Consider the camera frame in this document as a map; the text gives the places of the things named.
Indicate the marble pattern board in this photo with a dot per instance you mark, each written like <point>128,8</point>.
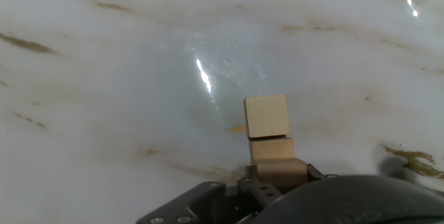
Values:
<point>104,113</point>

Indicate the small wooden cube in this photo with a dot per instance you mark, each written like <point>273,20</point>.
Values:
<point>272,149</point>
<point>282,175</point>
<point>266,116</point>

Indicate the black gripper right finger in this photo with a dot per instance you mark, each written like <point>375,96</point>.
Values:
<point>315,173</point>

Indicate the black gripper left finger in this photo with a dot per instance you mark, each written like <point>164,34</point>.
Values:
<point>263,194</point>

